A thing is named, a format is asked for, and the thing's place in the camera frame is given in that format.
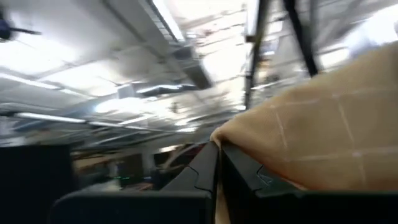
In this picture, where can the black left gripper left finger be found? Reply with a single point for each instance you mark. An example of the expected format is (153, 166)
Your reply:
(202, 174)

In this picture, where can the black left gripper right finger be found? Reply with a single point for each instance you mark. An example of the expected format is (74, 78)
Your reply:
(242, 177)

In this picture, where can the pink striped towel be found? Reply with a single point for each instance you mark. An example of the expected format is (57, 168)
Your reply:
(326, 133)

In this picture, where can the ceiling light strip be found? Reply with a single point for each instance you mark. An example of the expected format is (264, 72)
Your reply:
(169, 21)

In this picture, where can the black partition panel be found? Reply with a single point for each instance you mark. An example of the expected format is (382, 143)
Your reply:
(31, 180)

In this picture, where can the gray ceiling duct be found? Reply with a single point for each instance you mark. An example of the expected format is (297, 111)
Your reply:
(192, 71)

